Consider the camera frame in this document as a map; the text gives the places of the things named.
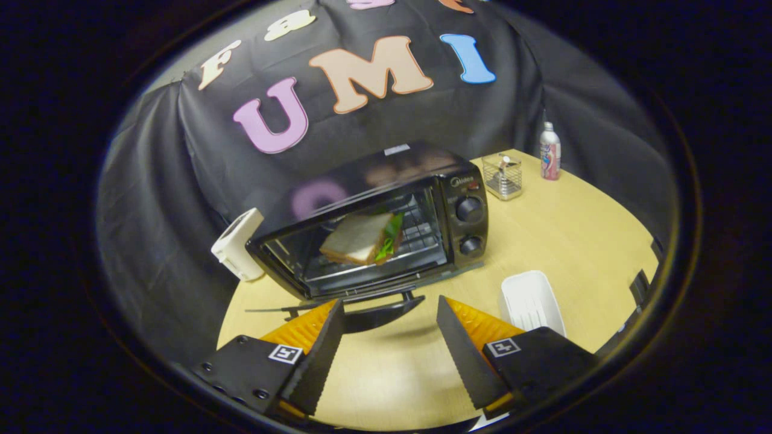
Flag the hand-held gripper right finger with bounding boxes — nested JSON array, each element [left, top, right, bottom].
[[436, 295, 599, 418]]

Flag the white plastic tray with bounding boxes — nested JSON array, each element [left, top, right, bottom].
[[500, 271, 567, 338]]

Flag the sandwich with lettuce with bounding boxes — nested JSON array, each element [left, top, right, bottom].
[[318, 210, 405, 266]]

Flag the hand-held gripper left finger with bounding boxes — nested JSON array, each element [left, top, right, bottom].
[[192, 299, 346, 421]]

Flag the black backdrop cloth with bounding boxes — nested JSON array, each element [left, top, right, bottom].
[[96, 0, 679, 362]]

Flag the black toaster oven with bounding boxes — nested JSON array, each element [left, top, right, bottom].
[[244, 142, 489, 334]]

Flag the white pop-up toaster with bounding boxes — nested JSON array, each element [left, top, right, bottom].
[[210, 207, 267, 283]]

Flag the clear wire holder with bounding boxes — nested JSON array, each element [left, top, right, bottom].
[[481, 153, 524, 201]]

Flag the small black block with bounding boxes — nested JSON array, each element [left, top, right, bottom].
[[628, 269, 653, 309]]

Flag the white pink-label bottle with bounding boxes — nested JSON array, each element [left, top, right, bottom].
[[539, 121, 562, 181]]

